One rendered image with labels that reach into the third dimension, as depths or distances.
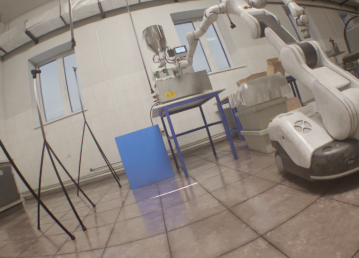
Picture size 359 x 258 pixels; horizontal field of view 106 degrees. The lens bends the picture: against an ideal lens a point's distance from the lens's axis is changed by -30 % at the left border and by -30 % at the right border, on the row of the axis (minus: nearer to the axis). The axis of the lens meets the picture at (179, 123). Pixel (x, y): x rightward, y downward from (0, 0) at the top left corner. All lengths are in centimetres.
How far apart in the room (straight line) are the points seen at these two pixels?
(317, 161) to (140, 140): 172
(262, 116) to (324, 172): 108
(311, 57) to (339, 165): 55
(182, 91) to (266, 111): 89
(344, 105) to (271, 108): 113
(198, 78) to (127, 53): 221
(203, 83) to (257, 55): 278
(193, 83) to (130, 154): 102
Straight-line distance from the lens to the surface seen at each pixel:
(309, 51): 110
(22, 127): 459
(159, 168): 213
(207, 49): 471
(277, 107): 191
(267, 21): 136
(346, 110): 84
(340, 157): 86
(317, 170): 88
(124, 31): 432
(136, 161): 213
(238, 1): 166
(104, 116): 376
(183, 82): 210
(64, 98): 455
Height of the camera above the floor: 46
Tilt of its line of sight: 2 degrees up
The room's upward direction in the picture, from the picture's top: 18 degrees counter-clockwise
